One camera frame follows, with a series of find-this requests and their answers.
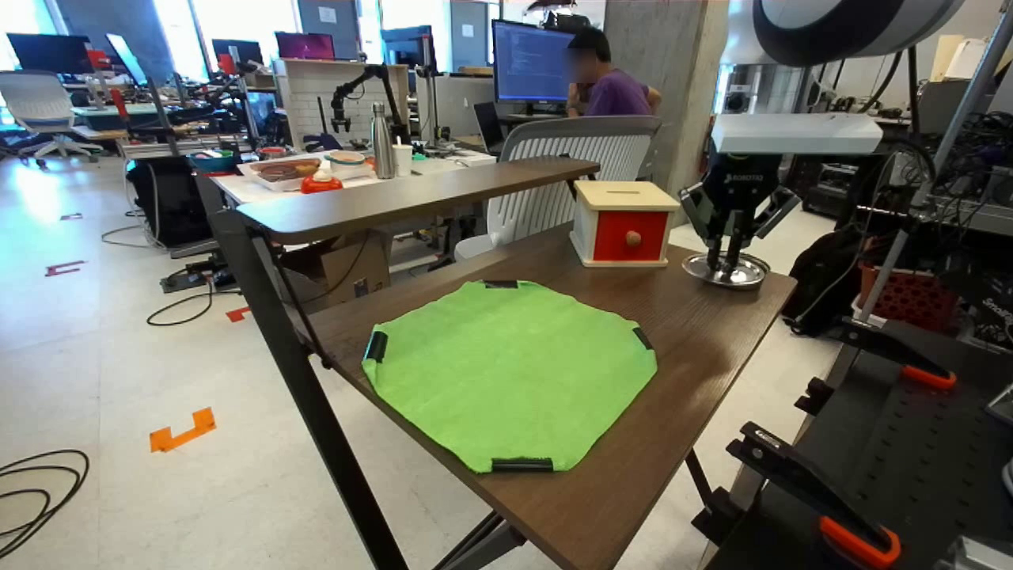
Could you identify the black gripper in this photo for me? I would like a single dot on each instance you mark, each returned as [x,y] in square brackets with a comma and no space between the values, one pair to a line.
[748,192]

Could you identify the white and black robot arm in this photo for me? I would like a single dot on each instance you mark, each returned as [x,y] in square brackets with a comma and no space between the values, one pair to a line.
[796,134]

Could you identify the black bag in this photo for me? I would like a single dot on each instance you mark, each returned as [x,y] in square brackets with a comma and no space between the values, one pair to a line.
[826,286]

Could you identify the wooden box with red drawer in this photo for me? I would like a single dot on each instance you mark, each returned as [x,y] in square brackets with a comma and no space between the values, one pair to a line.
[622,236]

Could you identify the white slatted chair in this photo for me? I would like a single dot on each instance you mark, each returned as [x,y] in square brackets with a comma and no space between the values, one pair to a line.
[622,146]

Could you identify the red plastic crate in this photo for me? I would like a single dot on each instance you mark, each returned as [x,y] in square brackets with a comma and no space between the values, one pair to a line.
[906,298]

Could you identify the person in purple shirt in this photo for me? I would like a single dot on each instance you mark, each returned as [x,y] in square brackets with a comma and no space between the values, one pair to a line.
[617,96]

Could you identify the green cloth mat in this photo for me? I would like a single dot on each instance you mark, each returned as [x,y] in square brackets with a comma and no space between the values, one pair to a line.
[508,369]

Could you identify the large computer monitor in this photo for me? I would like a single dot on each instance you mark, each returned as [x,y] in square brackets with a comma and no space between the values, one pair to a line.
[534,63]

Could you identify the black perforated base board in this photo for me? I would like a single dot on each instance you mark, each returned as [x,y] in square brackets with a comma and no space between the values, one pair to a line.
[927,462]

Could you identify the brown raised desk shelf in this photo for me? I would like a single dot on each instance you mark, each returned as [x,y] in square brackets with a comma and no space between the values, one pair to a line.
[423,193]

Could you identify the white cup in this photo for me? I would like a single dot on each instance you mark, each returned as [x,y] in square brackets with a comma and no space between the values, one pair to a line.
[402,160]

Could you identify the steel water bottle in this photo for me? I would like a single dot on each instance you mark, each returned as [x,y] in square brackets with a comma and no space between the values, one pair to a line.
[383,145]

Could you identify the brown cardboard box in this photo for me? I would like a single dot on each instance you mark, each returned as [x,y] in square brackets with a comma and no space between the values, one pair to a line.
[350,274]

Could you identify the monitor with blue screen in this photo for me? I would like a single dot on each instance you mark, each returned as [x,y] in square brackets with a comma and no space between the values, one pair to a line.
[406,47]

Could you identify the small orange object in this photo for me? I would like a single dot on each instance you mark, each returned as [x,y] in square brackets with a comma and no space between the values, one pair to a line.
[321,185]

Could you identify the tray with plates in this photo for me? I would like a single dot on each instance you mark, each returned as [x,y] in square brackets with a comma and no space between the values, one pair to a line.
[287,165]

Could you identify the monitor with pink screen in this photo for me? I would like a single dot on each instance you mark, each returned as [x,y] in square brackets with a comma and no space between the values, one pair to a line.
[303,46]

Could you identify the small distant monitor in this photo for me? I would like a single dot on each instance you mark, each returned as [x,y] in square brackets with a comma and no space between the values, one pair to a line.
[239,52]

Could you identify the black bin under desk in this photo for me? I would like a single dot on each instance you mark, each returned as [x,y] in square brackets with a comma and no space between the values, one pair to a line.
[168,202]

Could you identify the orange floor tape marker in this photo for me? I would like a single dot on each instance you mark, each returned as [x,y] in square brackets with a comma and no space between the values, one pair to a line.
[180,433]

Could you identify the white rolling office chair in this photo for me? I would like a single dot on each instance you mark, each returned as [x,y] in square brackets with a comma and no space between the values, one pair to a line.
[42,107]

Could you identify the dark monitor with purple glow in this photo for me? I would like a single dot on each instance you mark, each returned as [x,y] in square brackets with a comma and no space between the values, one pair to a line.
[47,52]

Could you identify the wooden desk with black frame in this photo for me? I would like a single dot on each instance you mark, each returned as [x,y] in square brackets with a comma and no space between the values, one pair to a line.
[303,401]

